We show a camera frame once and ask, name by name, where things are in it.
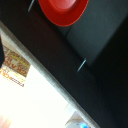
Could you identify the orange-red plastic bowl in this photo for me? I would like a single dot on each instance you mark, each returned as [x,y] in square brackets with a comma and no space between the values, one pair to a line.
[63,11]

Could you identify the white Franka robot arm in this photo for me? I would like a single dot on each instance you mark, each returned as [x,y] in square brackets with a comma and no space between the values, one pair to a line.
[78,121]

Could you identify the dark brown wooden dresser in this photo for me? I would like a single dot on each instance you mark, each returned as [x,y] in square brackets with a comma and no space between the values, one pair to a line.
[73,56]

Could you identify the yellow red snack box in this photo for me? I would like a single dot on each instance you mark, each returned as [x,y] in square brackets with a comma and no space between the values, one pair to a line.
[13,66]

